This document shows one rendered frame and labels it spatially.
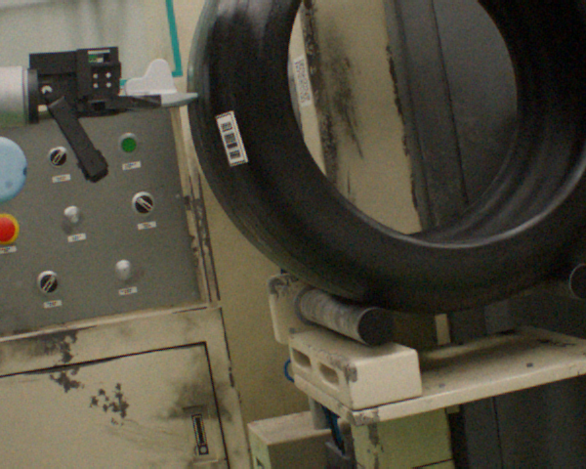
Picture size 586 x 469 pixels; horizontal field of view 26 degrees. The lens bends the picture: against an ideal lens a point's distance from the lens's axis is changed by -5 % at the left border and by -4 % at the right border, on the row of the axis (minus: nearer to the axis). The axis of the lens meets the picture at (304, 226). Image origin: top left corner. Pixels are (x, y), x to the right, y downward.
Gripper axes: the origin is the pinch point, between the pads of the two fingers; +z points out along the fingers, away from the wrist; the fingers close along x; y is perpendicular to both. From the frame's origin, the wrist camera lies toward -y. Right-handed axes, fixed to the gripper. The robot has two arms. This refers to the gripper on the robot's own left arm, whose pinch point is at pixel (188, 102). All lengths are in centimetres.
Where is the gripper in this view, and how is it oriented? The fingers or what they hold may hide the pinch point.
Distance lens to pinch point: 159.0
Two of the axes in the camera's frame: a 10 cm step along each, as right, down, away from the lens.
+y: -0.6, -10.0, -0.4
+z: 9.8, -0.6, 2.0
